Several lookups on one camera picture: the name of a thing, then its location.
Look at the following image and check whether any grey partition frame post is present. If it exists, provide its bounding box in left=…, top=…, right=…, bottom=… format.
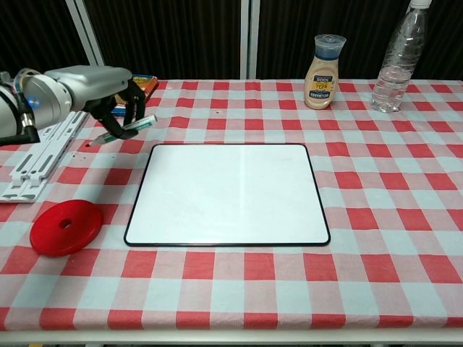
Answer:
left=65, top=0, right=106, bottom=68
left=239, top=0, right=260, bottom=80

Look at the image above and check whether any white whiteboard black rim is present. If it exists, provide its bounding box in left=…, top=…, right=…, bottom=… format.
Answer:
left=123, top=143, right=331, bottom=248

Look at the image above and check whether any orange crayon box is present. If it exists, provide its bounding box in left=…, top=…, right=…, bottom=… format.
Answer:
left=110, top=74, right=158, bottom=116

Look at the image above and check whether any clear plastic water bottle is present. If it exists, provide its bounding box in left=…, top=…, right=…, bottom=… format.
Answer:
left=370, top=0, right=432, bottom=113

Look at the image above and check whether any red round disc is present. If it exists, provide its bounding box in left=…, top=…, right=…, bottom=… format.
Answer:
left=29, top=200, right=104, bottom=258

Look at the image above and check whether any white folding laptop stand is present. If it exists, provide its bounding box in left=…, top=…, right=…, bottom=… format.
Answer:
left=0, top=110, right=90, bottom=204

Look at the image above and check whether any beige sauce bottle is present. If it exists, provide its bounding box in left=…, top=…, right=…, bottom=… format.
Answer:
left=304, top=34, right=347, bottom=110

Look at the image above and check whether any red white checkered tablecloth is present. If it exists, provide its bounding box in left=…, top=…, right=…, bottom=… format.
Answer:
left=0, top=78, right=463, bottom=330

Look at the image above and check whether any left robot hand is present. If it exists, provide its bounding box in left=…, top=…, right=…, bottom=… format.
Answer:
left=45, top=65, right=148, bottom=140

